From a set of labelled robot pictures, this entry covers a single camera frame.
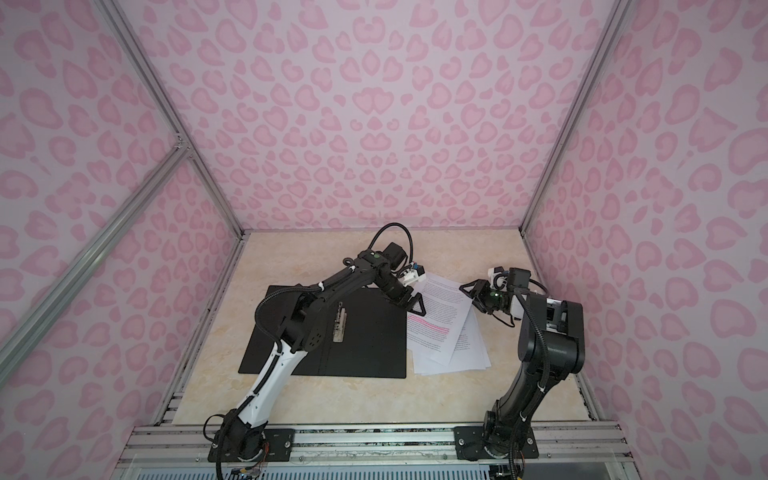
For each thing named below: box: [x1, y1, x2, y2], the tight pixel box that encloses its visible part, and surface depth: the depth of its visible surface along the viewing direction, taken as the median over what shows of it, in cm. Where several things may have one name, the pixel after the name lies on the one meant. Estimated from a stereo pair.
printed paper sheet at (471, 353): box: [411, 304, 492, 376], surface depth 90 cm
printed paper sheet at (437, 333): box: [407, 273, 472, 365], surface depth 95 cm
